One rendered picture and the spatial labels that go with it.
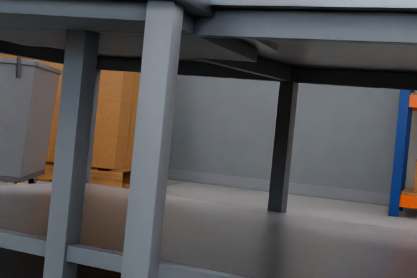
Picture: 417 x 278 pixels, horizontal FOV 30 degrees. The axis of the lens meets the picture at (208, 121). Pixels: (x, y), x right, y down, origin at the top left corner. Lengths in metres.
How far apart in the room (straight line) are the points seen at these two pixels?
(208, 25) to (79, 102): 0.39
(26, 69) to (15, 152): 0.46
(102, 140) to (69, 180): 3.83
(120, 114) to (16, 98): 1.48
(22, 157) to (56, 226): 2.47
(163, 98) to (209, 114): 5.45
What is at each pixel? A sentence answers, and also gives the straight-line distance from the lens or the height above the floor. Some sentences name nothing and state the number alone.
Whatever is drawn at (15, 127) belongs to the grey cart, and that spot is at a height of 0.42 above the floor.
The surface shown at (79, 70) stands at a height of 0.65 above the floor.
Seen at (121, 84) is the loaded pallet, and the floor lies 0.77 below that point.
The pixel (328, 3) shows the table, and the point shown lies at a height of 0.82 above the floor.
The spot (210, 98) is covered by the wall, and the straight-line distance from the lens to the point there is 7.01.
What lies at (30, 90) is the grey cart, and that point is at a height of 0.64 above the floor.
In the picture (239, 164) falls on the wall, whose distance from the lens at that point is 6.92.
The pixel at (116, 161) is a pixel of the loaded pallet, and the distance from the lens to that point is 5.79.
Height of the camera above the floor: 0.55
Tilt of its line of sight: level
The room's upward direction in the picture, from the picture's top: 6 degrees clockwise
